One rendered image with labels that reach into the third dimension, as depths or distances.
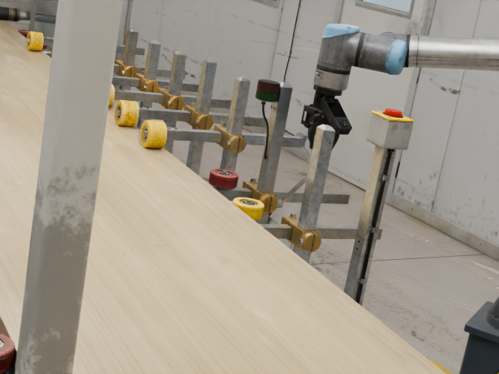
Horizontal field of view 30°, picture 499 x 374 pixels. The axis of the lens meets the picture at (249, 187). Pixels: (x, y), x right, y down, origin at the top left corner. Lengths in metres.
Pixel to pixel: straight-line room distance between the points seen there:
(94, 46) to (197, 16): 7.48
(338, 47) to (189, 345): 1.12
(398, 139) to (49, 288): 1.28
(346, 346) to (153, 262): 0.44
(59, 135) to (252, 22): 6.72
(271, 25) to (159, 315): 5.83
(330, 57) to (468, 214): 3.32
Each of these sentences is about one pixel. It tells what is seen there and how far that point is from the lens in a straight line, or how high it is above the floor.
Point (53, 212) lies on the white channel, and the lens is 0.91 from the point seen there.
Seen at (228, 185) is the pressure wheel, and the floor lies 0.88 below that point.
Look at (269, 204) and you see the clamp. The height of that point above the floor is 0.85.
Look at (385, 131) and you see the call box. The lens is 2.07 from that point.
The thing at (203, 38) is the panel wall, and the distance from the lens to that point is 8.23.
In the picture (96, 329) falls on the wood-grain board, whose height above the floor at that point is 0.90.
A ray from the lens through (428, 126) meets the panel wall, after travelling 5.90.
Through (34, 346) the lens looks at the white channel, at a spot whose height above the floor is 1.13.
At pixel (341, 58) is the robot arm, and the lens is 2.43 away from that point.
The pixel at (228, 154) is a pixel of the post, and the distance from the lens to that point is 2.78.
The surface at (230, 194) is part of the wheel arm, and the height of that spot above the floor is 0.85.
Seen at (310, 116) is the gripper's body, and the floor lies 1.11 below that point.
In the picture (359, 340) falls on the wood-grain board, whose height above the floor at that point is 0.90.
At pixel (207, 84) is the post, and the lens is 2.98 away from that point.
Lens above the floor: 1.56
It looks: 15 degrees down
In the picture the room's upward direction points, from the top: 10 degrees clockwise
